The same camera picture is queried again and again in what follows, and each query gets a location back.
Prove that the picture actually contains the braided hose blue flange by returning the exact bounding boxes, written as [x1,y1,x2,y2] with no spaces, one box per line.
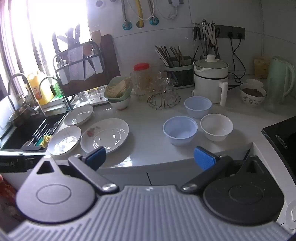
[121,0,133,30]
[148,0,159,26]

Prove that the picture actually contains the pale blue plastic bowl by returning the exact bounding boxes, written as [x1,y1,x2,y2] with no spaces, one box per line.
[162,116,199,146]
[184,96,212,119]

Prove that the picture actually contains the small white bowl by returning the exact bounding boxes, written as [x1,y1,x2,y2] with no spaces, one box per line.
[245,78,264,87]

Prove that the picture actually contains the patterned ceramic bowl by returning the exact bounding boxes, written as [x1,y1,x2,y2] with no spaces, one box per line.
[239,83,267,107]

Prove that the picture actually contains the large white plate red print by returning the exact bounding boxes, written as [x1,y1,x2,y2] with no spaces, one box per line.
[80,118,129,154]

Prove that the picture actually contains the white electric cooking pot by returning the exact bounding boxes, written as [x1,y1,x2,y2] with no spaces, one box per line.
[191,54,229,107]

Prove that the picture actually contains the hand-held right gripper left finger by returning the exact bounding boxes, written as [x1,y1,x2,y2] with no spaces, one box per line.
[35,147,120,194]

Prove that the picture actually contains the window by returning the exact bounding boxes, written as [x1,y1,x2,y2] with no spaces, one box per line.
[0,0,91,78]

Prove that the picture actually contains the curved grey faucet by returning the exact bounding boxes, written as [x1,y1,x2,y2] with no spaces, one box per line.
[39,77,73,110]

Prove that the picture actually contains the cluster of glass cups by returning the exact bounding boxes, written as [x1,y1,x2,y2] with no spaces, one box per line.
[150,71,179,100]

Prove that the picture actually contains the drain tray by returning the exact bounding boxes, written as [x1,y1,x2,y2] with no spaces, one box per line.
[69,96,110,108]

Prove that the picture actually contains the hanging black handled utensils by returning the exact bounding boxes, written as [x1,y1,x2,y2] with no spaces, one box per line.
[193,22,204,54]

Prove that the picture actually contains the green colander with noodles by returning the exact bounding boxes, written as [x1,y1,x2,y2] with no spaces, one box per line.
[104,76,133,99]

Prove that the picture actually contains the black induction cooker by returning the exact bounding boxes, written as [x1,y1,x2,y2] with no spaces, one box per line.
[261,116,296,168]

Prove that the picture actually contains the white charger cable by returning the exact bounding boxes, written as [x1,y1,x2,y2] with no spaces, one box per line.
[159,0,180,20]

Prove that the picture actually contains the black handled kitchen knife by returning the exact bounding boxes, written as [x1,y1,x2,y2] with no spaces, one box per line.
[73,24,82,47]
[57,34,75,50]

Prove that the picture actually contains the wooden spatula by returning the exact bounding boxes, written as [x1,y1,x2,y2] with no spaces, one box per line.
[91,30,102,47]

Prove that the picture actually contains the black power cable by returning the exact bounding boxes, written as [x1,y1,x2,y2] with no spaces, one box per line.
[228,37,248,87]

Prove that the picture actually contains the white base cabinet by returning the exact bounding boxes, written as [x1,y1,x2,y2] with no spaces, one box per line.
[98,142,296,230]

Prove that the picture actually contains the pale green electric kettle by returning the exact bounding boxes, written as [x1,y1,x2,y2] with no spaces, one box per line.
[264,56,295,114]

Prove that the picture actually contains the yellow green sponge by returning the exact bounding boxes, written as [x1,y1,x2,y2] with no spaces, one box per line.
[40,135,52,147]

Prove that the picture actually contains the tall grey faucet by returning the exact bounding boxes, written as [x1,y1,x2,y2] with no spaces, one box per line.
[8,73,45,114]

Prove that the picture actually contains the clear jar red lid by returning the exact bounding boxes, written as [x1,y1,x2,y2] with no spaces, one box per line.
[131,63,151,96]

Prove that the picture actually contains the plain white bowl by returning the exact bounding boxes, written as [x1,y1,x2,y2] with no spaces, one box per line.
[200,113,234,142]

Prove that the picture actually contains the black slatted sink rack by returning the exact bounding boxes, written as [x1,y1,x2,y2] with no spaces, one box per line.
[22,117,64,150]

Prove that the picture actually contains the green chopstick holder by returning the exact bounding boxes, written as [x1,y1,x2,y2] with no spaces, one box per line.
[164,56,195,88]

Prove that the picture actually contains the textured steel cleaver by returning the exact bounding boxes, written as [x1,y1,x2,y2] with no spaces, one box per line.
[68,46,85,80]

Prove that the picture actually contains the steel pot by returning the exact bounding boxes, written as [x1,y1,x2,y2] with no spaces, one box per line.
[8,105,39,127]

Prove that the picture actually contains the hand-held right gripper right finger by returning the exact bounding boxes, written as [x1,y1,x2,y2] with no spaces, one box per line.
[180,146,270,193]

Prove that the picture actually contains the white plastic container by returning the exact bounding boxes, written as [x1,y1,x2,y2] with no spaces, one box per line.
[0,95,15,130]

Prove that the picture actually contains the round wire cup rack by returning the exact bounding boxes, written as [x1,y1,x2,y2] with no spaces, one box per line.
[147,93,181,110]

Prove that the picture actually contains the red patterned cloth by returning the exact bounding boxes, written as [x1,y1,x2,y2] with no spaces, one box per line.
[0,174,20,224]

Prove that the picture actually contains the green bottle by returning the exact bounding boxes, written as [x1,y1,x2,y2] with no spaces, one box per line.
[52,81,63,98]

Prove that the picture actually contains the black wall outlet strip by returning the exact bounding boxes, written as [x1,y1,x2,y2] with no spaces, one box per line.
[214,24,246,39]

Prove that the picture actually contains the yellow packet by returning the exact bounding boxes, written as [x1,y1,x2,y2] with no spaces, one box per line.
[254,56,271,76]

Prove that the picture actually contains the white bowl under colander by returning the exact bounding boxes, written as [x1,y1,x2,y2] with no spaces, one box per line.
[108,94,131,111]

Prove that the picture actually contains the black sink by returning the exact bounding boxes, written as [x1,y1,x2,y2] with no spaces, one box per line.
[0,111,70,153]

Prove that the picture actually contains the yellow hose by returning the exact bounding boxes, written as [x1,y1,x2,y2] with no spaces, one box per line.
[135,0,144,29]

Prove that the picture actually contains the yellow detergent bottle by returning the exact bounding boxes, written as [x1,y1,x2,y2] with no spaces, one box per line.
[28,71,55,106]

